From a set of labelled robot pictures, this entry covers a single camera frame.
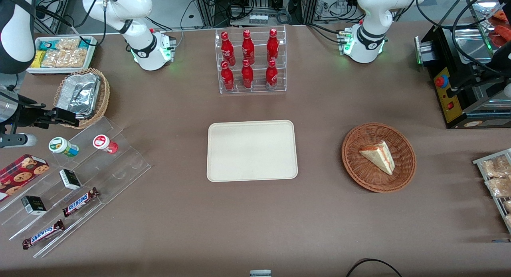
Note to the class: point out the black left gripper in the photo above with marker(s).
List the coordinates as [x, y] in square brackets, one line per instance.
[504, 56]

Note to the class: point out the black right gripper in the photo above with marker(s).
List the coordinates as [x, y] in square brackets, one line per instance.
[28, 114]

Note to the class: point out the green gum bottle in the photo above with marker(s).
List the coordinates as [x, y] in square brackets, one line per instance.
[62, 146]

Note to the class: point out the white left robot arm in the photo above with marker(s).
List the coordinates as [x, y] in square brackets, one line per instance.
[375, 13]

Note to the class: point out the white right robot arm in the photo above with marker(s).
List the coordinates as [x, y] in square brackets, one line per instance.
[137, 5]

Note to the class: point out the aluminium foil tray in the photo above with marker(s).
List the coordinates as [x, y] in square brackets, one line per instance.
[78, 95]

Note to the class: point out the red gum bottle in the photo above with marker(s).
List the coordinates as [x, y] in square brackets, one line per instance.
[103, 143]

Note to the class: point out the beige plastic tray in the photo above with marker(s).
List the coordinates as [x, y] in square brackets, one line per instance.
[251, 151]

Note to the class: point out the white plastic bin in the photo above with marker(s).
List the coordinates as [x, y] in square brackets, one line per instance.
[60, 70]

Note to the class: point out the light tan wicker basket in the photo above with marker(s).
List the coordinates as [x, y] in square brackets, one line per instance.
[104, 93]

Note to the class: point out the clear peanut snack bag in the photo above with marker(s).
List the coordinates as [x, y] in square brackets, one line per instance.
[68, 43]
[64, 58]

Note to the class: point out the small black box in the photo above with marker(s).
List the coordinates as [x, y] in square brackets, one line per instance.
[70, 179]
[34, 205]

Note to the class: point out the yellow snack packet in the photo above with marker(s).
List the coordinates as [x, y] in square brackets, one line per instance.
[37, 59]

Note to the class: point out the black food warmer cabinet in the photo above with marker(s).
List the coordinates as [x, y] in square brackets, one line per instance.
[447, 93]

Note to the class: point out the red cookie box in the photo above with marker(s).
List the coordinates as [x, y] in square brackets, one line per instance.
[22, 173]

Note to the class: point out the clear acrylic stepped display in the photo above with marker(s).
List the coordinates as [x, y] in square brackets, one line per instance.
[119, 165]

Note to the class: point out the teal snack packet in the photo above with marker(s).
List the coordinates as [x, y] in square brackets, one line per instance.
[48, 44]

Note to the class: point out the Snickers chocolate bar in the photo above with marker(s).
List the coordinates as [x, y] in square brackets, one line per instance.
[43, 234]
[80, 202]

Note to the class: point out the clear bagged pastry snack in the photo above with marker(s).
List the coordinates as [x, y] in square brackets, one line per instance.
[508, 206]
[499, 187]
[508, 221]
[495, 167]

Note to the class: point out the wrapped triangle sandwich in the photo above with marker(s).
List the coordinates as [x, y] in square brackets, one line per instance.
[379, 156]

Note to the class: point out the red cola bottle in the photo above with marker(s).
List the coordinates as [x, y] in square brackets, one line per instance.
[272, 76]
[248, 49]
[273, 47]
[247, 76]
[227, 49]
[227, 78]

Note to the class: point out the brown round wicker basket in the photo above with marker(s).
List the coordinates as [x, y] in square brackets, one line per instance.
[359, 173]

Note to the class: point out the white power strip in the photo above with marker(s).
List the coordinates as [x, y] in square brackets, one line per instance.
[258, 18]

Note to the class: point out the clear acrylic bottle rack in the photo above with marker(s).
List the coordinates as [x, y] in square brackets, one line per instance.
[281, 37]

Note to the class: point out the small grey device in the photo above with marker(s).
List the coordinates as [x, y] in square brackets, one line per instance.
[260, 274]

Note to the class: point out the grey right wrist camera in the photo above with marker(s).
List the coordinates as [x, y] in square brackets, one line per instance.
[18, 140]

